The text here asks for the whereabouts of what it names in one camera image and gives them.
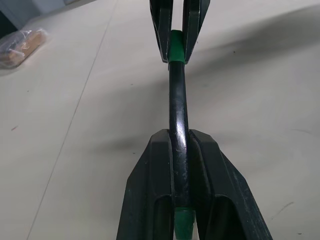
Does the clear plastic bag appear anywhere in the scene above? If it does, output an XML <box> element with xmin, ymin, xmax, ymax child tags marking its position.
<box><xmin>0</xmin><ymin>27</ymin><xmax>49</xmax><ymax>70</ymax></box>

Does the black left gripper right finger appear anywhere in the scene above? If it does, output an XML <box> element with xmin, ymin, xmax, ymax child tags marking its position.
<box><xmin>187</xmin><ymin>128</ymin><xmax>274</xmax><ymax>240</ymax></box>

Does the green marker cap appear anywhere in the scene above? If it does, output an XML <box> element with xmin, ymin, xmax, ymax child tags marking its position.
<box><xmin>167</xmin><ymin>29</ymin><xmax>187</xmax><ymax>64</ymax></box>

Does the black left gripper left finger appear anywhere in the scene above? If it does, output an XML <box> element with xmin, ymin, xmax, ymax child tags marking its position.
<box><xmin>115</xmin><ymin>128</ymin><xmax>175</xmax><ymax>240</ymax></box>

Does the black marker with green end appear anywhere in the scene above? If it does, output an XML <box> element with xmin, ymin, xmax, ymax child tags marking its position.
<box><xmin>167</xmin><ymin>60</ymin><xmax>197</xmax><ymax>240</ymax></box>

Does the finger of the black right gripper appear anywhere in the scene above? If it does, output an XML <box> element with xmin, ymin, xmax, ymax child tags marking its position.
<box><xmin>181</xmin><ymin>0</ymin><xmax>210</xmax><ymax>63</ymax></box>
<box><xmin>149</xmin><ymin>0</ymin><xmax>174</xmax><ymax>63</ymax></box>

